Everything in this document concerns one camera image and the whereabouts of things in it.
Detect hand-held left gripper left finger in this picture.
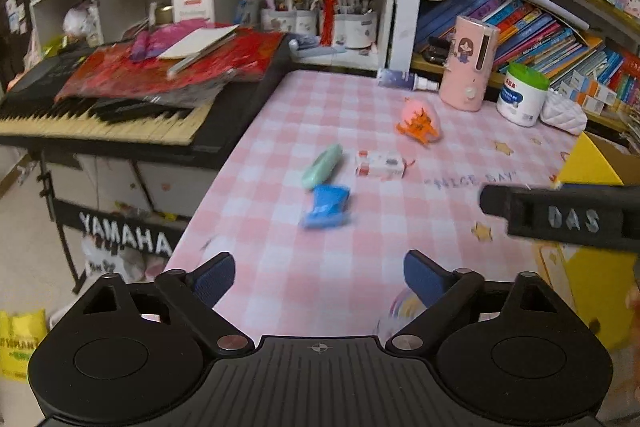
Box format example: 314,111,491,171
60,251,253,355

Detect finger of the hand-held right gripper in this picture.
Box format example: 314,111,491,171
479,184,512,220

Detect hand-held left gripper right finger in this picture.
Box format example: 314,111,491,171
385,249,586,353

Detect yellow cardboard box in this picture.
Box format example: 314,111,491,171
532,132,640,350

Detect blue packet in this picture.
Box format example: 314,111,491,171
300,184,352,229

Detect pink checkered tablecloth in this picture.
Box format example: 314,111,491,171
162,69,640,343

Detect white quilted pouch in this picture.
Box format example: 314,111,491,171
540,91,588,136

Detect white jar green lid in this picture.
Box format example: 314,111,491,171
496,63,551,128

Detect pink orange toy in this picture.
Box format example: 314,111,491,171
396,108,443,145

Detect orange white carton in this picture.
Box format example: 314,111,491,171
575,93,607,114
570,71,618,105

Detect small white red box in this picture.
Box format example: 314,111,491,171
355,150,407,180

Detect pink cylindrical device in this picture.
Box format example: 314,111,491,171
439,16,501,112

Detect mint green case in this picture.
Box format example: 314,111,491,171
301,143,345,190

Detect white blue tube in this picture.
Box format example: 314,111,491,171
376,68,441,92

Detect black keyboard stand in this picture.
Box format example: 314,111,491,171
37,147,173,295

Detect row of colourful books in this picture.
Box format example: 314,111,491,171
415,0,640,118

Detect black electronic keyboard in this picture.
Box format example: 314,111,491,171
0,34,296,170

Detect yellow plastic bag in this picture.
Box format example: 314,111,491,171
0,309,51,383

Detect silver pen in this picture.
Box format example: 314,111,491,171
166,34,236,78

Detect white pen holder cup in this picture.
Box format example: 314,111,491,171
294,7,319,35
260,4,297,32
331,9,379,50

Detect red paper sheets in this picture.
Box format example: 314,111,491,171
54,27,288,105

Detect beige notebook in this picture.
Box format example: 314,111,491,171
157,24,241,60

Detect magenta foil wrapper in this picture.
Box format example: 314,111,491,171
130,24,201,64

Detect red hanging ornament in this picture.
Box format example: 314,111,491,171
320,0,342,48

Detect white plastic bag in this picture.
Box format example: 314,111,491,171
62,2,99,48

